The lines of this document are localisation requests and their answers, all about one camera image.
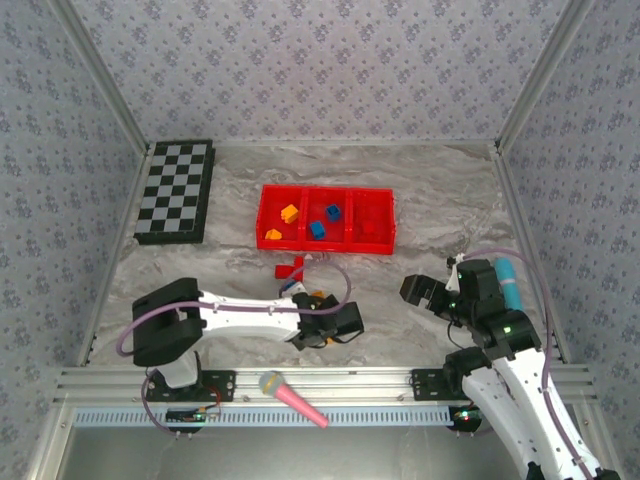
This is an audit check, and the aluminum side rail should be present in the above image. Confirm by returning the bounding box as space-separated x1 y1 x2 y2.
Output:
77 142 154 369
492 142 571 369

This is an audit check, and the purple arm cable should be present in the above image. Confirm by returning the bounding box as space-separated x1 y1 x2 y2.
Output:
116 257 355 439
464 247 596 480

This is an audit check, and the slotted gray cable duct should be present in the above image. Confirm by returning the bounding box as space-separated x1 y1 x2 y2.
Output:
69 404 474 429

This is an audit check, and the pink toy microphone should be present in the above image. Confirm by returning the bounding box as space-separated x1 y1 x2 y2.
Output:
257 370 331 430

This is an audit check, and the black white checkered board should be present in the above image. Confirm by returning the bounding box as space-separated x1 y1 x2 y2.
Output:
133 139 217 246

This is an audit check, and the small circuit board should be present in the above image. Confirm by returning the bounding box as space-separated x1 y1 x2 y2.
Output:
166 405 222 427
448 405 485 435

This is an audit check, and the aluminum front rail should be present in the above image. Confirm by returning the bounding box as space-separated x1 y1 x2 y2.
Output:
53 365 599 405

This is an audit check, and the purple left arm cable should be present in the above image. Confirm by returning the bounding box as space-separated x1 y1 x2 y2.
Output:
116 257 355 439

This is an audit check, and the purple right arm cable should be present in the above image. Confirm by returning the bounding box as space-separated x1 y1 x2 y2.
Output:
464 247 596 480

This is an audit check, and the red plastic bin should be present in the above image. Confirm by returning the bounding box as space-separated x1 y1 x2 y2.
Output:
255 183 307 250
346 186 399 256

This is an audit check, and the aluminum frame post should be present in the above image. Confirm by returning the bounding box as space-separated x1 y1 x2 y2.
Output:
497 0 599 151
47 0 151 151

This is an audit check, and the teal plastic cylinder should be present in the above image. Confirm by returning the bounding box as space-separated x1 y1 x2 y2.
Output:
493 257 525 314

